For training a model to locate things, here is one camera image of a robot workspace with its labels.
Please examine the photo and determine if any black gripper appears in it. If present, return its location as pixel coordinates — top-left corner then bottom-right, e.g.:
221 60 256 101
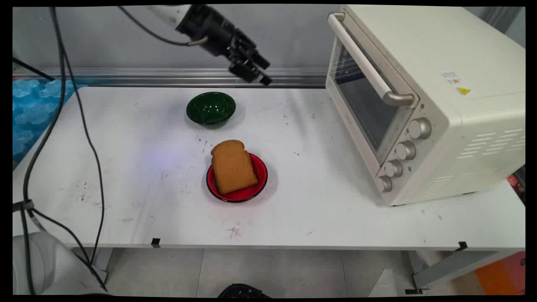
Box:
175 5 273 86

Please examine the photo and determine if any glass oven door with handle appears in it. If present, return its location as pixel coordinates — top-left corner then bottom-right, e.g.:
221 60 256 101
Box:
325 12 420 167

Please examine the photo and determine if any dark green bowl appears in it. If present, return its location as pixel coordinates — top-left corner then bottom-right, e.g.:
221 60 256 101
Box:
186 92 236 126

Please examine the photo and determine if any brown bread slice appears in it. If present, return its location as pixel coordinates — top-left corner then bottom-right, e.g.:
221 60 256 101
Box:
210 140 259 195

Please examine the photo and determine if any red plate with black rim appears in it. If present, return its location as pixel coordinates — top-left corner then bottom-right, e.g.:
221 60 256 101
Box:
206 153 269 203

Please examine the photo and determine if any blue bubble wrap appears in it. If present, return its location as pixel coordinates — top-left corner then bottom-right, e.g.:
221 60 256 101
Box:
13 78 87 169

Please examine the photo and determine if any cream toaster oven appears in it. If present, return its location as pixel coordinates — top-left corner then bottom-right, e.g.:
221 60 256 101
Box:
325 5 526 207

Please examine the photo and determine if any black round object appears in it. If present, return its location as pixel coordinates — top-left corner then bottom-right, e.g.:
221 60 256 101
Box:
217 284 271 299

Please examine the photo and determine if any grey table leg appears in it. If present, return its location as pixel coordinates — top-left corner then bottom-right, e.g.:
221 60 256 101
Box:
412 251 521 291

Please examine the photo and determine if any red patterned item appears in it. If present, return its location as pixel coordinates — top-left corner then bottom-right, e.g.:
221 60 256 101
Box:
506 166 526 204

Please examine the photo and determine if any orange box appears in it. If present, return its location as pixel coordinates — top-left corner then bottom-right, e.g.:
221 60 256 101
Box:
474 251 526 296

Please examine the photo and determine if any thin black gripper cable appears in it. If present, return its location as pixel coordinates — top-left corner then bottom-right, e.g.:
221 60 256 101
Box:
117 5 209 47

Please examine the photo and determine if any aluminium rail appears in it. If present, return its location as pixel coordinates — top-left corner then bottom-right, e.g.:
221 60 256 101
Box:
13 68 330 89

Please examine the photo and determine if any thin black long cable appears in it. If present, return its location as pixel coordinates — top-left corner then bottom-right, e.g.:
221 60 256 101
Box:
62 50 109 292

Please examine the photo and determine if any thick black cable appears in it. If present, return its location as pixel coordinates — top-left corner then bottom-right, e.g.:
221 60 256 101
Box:
22 6 68 295

